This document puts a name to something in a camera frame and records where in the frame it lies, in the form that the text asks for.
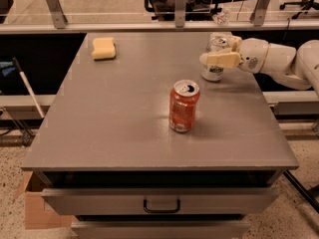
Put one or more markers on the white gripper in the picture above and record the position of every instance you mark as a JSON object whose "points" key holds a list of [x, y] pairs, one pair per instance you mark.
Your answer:
{"points": [[253, 55]]}

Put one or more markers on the white green 7up can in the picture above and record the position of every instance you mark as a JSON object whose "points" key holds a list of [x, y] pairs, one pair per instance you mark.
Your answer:
{"points": [[213, 71]]}

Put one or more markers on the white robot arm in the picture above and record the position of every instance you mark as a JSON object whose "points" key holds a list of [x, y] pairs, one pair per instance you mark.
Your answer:
{"points": [[297, 69]]}

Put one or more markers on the orange soda can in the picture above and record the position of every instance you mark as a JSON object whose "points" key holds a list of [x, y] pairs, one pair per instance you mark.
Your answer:
{"points": [[183, 98]]}

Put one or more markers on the crumpled clear plastic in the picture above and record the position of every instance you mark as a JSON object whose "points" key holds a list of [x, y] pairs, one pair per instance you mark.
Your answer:
{"points": [[221, 18]]}

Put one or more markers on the metal railing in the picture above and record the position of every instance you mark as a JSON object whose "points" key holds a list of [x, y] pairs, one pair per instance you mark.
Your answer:
{"points": [[131, 15]]}

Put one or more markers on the black rolling chair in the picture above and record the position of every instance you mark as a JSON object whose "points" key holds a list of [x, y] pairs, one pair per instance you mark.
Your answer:
{"points": [[305, 6]]}

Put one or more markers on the yellow sponge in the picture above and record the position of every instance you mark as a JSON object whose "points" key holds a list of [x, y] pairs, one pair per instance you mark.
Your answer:
{"points": [[104, 48]]}

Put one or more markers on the grey top drawer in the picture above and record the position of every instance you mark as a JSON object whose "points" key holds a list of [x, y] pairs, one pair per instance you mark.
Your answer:
{"points": [[129, 201]]}

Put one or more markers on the grey drawer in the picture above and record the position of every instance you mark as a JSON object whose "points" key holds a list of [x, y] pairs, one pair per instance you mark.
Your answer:
{"points": [[161, 230], [129, 201]]}

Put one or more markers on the grey drawer cabinet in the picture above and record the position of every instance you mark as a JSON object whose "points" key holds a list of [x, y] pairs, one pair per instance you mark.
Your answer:
{"points": [[108, 127]]}

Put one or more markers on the grey lower drawer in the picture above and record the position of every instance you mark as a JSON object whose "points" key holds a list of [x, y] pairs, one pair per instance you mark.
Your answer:
{"points": [[161, 230]]}

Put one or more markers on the brown cardboard box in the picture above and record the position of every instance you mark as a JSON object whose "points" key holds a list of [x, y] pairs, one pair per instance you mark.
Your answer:
{"points": [[38, 214]]}

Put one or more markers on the black drawer handle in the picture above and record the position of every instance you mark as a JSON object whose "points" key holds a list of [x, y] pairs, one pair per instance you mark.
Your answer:
{"points": [[161, 207]]}

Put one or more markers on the white stick black handle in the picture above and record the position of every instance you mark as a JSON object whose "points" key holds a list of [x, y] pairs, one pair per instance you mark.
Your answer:
{"points": [[28, 87]]}

